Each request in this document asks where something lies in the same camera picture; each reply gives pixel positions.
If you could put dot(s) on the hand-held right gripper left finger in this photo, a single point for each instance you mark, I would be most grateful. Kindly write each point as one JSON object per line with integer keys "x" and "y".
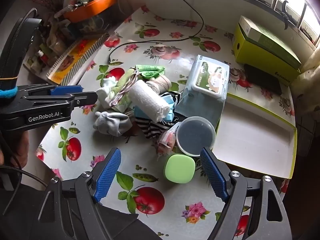
{"x": 107, "y": 175}

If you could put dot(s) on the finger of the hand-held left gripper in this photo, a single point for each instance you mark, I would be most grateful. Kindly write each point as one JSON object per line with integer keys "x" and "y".
{"x": 85, "y": 98}
{"x": 67, "y": 90}

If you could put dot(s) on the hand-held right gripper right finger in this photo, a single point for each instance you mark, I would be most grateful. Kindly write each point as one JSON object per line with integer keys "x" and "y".
{"x": 213, "y": 175}

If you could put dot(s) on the white tray box green rim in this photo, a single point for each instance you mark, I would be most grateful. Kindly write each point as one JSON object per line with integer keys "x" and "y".
{"x": 250, "y": 135}

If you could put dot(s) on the clear plastic packet red contents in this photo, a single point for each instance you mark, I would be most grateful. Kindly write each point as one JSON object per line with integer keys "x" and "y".
{"x": 167, "y": 138}

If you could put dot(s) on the black and white striped sock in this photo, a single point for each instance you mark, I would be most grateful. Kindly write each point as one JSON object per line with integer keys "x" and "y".
{"x": 150, "y": 128}
{"x": 175, "y": 97}

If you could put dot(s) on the person's left hand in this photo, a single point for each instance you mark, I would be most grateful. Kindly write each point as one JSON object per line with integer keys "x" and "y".
{"x": 21, "y": 150}

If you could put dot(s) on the striped-edge picture book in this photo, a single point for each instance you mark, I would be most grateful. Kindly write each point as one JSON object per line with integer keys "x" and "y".
{"x": 72, "y": 57}

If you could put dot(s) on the green rounded square case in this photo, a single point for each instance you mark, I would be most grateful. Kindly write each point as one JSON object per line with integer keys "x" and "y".
{"x": 178, "y": 168}

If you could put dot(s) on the grey sock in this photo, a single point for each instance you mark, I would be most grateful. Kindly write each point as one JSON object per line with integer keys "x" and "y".
{"x": 112, "y": 123}

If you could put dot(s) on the green towel red-white trim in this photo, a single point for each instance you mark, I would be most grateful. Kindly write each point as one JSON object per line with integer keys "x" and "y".
{"x": 122, "y": 97}

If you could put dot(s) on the pile of assorted packets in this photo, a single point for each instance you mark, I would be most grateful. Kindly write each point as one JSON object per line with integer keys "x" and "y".
{"x": 57, "y": 45}

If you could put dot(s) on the light blue face mask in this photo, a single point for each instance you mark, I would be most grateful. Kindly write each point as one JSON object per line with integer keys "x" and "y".
{"x": 140, "y": 113}

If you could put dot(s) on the green printed cloth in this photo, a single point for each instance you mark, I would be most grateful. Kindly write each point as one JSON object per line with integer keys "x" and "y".
{"x": 150, "y": 71}

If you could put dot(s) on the orange plastic basket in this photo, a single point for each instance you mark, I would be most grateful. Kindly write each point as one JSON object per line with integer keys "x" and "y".
{"x": 100, "y": 6}

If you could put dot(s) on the wet wipes pack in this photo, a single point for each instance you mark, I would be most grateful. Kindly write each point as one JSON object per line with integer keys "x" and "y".
{"x": 207, "y": 77}

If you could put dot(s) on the floral vinyl tablecloth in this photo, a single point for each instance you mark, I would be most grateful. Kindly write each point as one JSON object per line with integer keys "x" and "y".
{"x": 175, "y": 30}

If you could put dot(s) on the lime green cardboard box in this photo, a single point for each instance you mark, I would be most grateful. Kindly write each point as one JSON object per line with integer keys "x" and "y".
{"x": 252, "y": 55}

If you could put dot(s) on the green and white carton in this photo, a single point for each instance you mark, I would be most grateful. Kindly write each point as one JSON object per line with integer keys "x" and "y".
{"x": 270, "y": 40}

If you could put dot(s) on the cream dotted curtain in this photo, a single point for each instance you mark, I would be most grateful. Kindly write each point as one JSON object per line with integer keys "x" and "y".
{"x": 312, "y": 60}

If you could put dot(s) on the black hanging hook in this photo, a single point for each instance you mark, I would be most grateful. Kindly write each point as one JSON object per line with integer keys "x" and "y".
{"x": 285, "y": 15}

